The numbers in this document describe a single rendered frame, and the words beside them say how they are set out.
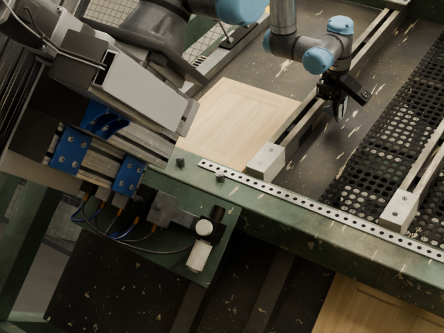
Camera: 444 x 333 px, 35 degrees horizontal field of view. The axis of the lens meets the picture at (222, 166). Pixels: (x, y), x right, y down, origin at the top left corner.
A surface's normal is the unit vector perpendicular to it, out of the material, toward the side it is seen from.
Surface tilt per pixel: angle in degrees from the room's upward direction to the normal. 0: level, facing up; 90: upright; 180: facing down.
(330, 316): 90
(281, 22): 134
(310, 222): 53
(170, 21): 72
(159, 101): 90
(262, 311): 90
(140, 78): 90
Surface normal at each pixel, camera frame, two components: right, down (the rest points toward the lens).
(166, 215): 0.84, 0.33
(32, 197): -0.38, -0.22
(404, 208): -0.07, -0.74
